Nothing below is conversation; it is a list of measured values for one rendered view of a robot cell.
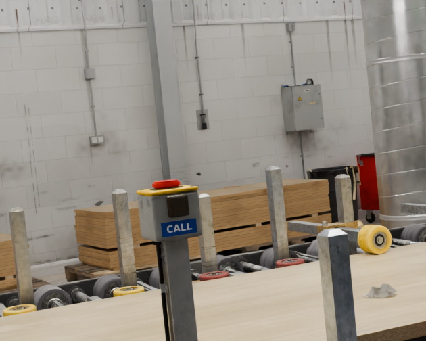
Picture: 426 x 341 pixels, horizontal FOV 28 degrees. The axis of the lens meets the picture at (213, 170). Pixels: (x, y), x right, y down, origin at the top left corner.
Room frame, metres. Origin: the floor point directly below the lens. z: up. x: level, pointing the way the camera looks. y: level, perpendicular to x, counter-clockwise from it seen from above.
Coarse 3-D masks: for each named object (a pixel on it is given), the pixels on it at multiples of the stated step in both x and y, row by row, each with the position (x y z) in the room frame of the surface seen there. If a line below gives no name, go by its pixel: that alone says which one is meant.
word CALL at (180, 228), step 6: (168, 222) 1.16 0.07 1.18; (174, 222) 1.17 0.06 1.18; (180, 222) 1.17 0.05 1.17; (186, 222) 1.17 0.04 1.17; (192, 222) 1.18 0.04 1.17; (162, 228) 1.16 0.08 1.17; (168, 228) 1.16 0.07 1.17; (174, 228) 1.17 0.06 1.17; (180, 228) 1.17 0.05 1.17; (186, 228) 1.17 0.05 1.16; (192, 228) 1.18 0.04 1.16; (162, 234) 1.16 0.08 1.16; (168, 234) 1.16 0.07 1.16; (174, 234) 1.17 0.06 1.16; (180, 234) 1.17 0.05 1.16
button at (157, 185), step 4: (164, 180) 1.21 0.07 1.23; (168, 180) 1.20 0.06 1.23; (172, 180) 1.19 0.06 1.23; (176, 180) 1.19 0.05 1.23; (152, 184) 1.20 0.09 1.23; (156, 184) 1.19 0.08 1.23; (160, 184) 1.18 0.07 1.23; (164, 184) 1.18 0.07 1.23; (168, 184) 1.18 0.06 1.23; (172, 184) 1.18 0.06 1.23; (176, 184) 1.19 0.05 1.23; (180, 184) 1.20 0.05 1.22; (156, 188) 1.19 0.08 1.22; (160, 188) 1.19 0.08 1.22; (164, 188) 1.18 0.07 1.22
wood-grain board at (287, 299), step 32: (352, 256) 2.34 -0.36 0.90; (384, 256) 2.29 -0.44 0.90; (416, 256) 2.24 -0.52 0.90; (224, 288) 2.07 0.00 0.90; (256, 288) 2.03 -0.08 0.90; (288, 288) 1.99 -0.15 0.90; (320, 288) 1.96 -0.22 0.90; (352, 288) 1.92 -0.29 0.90; (416, 288) 1.85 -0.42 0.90; (0, 320) 1.97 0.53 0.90; (32, 320) 1.93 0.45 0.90; (64, 320) 1.89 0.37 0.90; (96, 320) 1.86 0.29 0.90; (128, 320) 1.83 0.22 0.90; (160, 320) 1.79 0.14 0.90; (224, 320) 1.73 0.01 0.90; (256, 320) 1.70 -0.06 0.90; (288, 320) 1.68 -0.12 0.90; (320, 320) 1.65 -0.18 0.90; (384, 320) 1.60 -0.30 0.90; (416, 320) 1.57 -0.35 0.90
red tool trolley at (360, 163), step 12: (360, 156) 9.74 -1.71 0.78; (372, 156) 9.59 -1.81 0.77; (360, 168) 9.75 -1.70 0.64; (372, 168) 9.60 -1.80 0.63; (360, 180) 9.76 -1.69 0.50; (372, 180) 9.62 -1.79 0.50; (360, 192) 9.78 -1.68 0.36; (372, 192) 9.63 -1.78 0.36; (372, 204) 9.65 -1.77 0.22; (372, 216) 9.75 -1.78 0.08
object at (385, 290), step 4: (384, 284) 1.83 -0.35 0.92; (388, 284) 1.83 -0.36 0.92; (372, 288) 1.81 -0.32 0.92; (376, 288) 1.82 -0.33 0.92; (380, 288) 1.82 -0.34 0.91; (384, 288) 1.82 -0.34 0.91; (388, 288) 1.82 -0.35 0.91; (392, 288) 1.83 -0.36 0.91; (372, 292) 1.81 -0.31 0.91; (376, 292) 1.81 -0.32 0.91; (380, 292) 1.81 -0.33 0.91; (384, 292) 1.79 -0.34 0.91; (388, 292) 1.79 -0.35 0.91; (392, 292) 1.80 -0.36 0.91; (368, 296) 1.80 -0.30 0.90; (372, 296) 1.80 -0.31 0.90; (380, 296) 1.79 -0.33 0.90; (384, 296) 1.79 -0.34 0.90
